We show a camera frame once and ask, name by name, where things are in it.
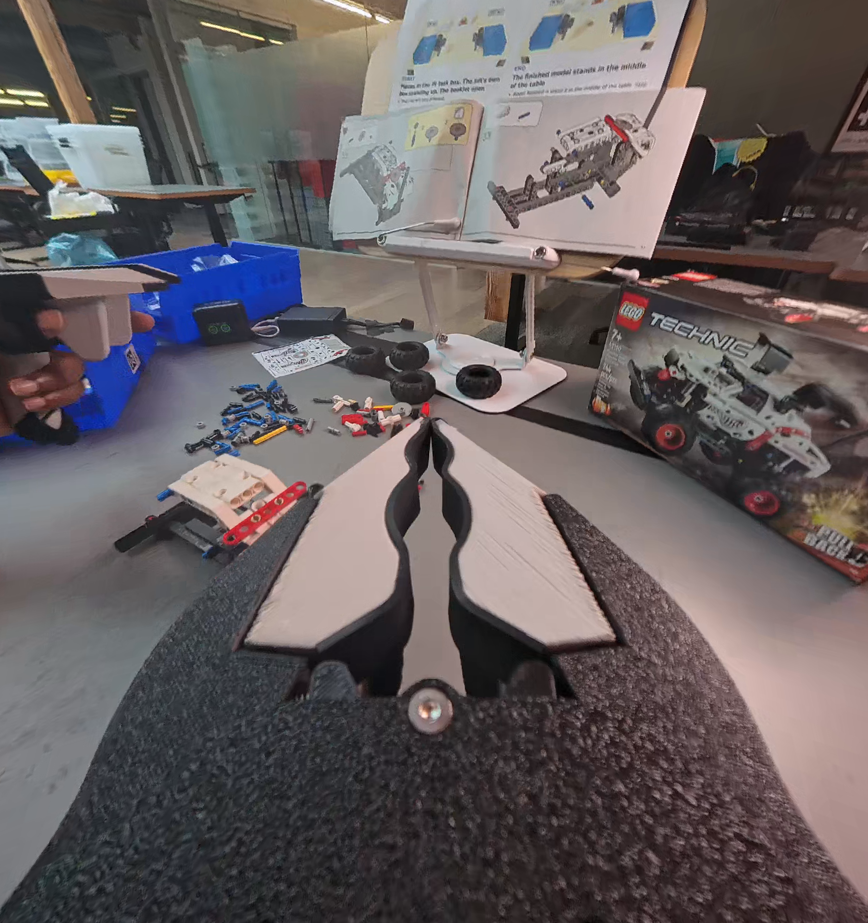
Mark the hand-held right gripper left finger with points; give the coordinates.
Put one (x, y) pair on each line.
(333, 562)

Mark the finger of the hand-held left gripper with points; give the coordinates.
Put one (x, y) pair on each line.
(95, 283)

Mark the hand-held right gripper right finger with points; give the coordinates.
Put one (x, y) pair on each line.
(520, 548)

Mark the white black toy truck chassis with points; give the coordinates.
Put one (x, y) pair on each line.
(225, 483)

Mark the grey desk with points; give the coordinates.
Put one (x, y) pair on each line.
(693, 577)

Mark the printed task sheet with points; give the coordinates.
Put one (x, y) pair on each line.
(535, 72)

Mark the person's left hand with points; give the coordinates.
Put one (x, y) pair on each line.
(45, 381)

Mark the blue plastic bag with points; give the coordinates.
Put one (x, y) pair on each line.
(81, 249)

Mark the white plastic bag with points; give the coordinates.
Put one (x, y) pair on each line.
(77, 202)

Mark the blue plastic bin with tag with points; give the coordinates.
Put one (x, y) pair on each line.
(109, 393)

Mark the wooden background table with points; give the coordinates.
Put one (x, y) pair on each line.
(174, 192)

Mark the stack of clear storage boxes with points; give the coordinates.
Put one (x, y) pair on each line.
(102, 155)

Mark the black power bank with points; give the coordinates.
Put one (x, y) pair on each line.
(221, 321)

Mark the yellow toy axle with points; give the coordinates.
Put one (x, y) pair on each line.
(270, 435)

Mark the pile of red white parts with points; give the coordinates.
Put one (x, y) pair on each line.
(355, 420)

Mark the white book stand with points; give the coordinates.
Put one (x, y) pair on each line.
(538, 382)

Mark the pile of blue black pins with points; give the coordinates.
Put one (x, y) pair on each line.
(261, 407)

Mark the black toy tyre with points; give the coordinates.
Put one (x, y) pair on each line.
(479, 381)
(409, 354)
(413, 387)
(365, 359)

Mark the white sticker sheet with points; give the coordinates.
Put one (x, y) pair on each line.
(297, 355)

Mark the black adapter box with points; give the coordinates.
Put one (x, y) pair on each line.
(311, 317)

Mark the printed toy truck box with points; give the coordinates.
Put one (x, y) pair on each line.
(729, 404)

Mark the open instruction booklet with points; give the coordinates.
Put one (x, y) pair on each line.
(549, 158)

